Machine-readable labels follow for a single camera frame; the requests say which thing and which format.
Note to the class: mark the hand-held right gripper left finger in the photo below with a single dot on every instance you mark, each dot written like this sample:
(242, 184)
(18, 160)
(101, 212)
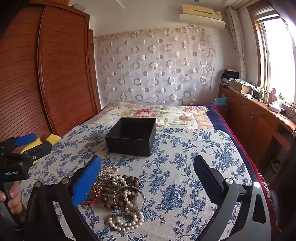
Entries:
(85, 183)

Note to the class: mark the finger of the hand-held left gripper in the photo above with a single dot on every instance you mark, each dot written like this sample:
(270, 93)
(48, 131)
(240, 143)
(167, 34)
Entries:
(34, 153)
(26, 139)

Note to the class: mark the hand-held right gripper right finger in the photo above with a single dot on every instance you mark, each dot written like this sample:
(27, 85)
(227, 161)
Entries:
(205, 171)

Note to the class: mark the black square box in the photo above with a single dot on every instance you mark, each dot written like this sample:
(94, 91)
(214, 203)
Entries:
(129, 143)

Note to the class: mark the silver bangle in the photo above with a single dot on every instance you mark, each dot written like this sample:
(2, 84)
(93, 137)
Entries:
(143, 199)

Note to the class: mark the person's left hand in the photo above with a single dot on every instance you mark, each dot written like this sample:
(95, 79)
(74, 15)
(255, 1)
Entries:
(13, 199)

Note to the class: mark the yellow foam object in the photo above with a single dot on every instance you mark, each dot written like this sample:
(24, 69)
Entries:
(54, 139)

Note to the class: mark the blue floral cloth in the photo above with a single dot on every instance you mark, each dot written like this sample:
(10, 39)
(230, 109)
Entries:
(173, 185)

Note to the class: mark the red navy blanket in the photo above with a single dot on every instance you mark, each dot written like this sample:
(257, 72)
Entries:
(222, 120)

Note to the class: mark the long wooden cabinet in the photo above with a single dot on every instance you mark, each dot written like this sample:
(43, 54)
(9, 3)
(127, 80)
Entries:
(249, 120)

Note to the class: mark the light blue bag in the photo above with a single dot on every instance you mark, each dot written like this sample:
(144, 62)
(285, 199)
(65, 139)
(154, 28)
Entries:
(220, 101)

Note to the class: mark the wooden wardrobe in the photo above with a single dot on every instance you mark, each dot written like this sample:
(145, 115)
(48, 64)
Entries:
(64, 69)

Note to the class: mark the cardboard box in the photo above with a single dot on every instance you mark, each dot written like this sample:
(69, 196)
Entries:
(240, 87)

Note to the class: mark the white tissue pack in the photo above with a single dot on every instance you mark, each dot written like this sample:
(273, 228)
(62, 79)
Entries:
(274, 107)

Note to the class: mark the dark pile of clothes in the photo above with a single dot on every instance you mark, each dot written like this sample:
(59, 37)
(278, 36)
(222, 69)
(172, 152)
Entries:
(229, 75)

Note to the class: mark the circle patterned sheer curtain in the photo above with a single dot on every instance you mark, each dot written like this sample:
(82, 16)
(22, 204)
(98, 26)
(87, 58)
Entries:
(150, 69)

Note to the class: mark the white patterned window curtain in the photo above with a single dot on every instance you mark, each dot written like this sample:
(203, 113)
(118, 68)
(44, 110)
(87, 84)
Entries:
(238, 44)

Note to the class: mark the window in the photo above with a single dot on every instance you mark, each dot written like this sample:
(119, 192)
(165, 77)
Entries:
(275, 53)

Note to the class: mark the wall air conditioner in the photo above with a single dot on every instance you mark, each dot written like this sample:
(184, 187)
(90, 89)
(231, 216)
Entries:
(201, 19)

